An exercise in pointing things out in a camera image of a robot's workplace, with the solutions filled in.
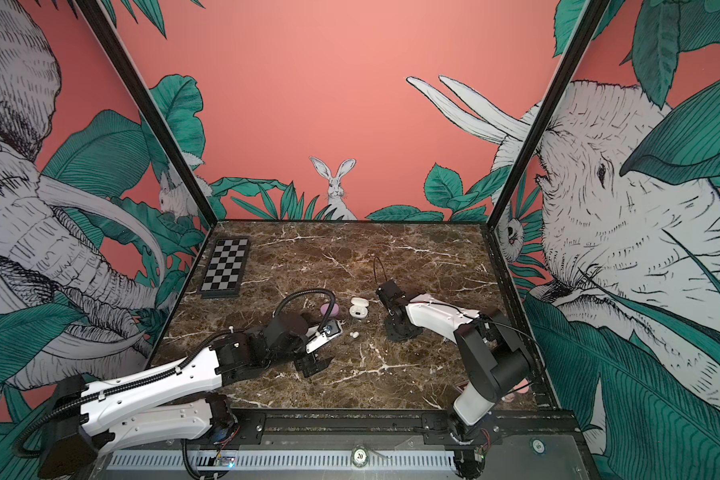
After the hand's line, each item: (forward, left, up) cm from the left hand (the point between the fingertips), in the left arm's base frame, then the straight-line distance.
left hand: (326, 334), depth 75 cm
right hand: (+6, -20, -14) cm, 25 cm away
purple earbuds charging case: (+13, 0, -14) cm, 19 cm away
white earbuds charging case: (+14, -9, -13) cm, 21 cm away
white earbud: (+6, -7, -14) cm, 16 cm away
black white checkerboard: (+28, +38, -12) cm, 48 cm away
